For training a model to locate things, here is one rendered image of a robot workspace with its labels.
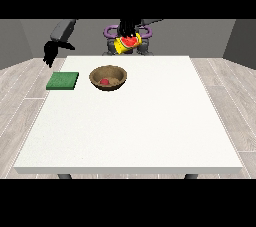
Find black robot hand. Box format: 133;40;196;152
118;19;144;39
42;39;76;69

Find yellow cup with melon print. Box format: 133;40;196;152
113;32;143;55

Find green square pad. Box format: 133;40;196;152
45;71;80;91

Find brown wooden bowl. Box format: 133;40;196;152
88;64;128;92

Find grey robot trunk purple rings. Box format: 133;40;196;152
101;24;155;57

